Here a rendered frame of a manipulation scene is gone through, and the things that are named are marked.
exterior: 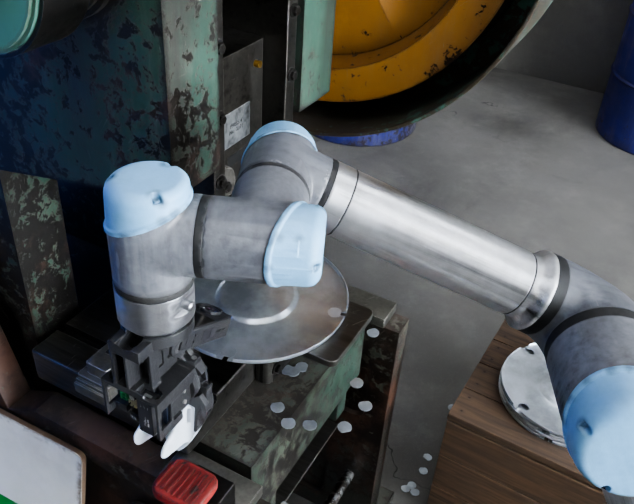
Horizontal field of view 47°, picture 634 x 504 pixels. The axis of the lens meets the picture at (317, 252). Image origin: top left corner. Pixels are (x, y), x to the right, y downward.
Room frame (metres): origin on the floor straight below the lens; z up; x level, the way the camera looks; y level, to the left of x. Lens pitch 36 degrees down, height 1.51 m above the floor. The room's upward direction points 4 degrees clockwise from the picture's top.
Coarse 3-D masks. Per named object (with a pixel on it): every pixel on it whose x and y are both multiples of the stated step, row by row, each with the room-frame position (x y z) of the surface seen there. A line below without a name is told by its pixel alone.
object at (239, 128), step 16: (224, 32) 0.98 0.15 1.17; (240, 32) 0.99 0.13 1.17; (240, 48) 0.92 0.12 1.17; (256, 48) 0.96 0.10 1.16; (224, 64) 0.89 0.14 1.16; (240, 64) 0.92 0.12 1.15; (256, 64) 0.95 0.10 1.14; (224, 80) 0.89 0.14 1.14; (240, 80) 0.92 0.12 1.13; (256, 80) 0.96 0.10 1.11; (224, 96) 0.89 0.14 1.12; (240, 96) 0.92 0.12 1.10; (256, 96) 0.96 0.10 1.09; (224, 112) 0.89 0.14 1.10; (240, 112) 0.92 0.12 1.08; (256, 112) 0.96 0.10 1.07; (224, 128) 0.88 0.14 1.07; (240, 128) 0.92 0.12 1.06; (256, 128) 0.96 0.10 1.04; (240, 144) 0.92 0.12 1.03; (240, 160) 0.92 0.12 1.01
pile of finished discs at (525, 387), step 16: (512, 352) 1.24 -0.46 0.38; (528, 352) 1.26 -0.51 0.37; (512, 368) 1.19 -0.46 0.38; (528, 368) 1.19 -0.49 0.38; (544, 368) 1.20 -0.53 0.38; (512, 384) 1.14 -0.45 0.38; (528, 384) 1.14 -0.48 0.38; (544, 384) 1.14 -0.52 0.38; (512, 400) 1.09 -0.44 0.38; (528, 400) 1.09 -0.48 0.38; (544, 400) 1.10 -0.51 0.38; (512, 416) 1.07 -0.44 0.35; (528, 416) 1.05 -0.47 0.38; (544, 416) 1.05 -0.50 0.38; (544, 432) 1.02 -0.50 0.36; (560, 432) 1.01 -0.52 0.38
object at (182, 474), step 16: (176, 464) 0.57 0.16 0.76; (192, 464) 0.58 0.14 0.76; (160, 480) 0.55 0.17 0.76; (176, 480) 0.55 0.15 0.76; (192, 480) 0.55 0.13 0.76; (208, 480) 0.55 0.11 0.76; (160, 496) 0.53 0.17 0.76; (176, 496) 0.53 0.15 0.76; (192, 496) 0.53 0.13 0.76; (208, 496) 0.53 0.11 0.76
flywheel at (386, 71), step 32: (352, 0) 1.24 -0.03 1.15; (384, 0) 1.21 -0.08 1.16; (416, 0) 1.19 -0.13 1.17; (448, 0) 1.17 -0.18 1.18; (480, 0) 1.11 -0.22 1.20; (512, 0) 1.17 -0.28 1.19; (352, 32) 1.24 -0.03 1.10; (384, 32) 1.21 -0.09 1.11; (416, 32) 1.18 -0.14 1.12; (448, 32) 1.13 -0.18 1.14; (480, 32) 1.10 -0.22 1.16; (352, 64) 1.21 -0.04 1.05; (384, 64) 1.17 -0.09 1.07; (416, 64) 1.15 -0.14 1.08; (448, 64) 1.12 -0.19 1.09; (352, 96) 1.19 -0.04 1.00; (384, 96) 1.17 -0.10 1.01
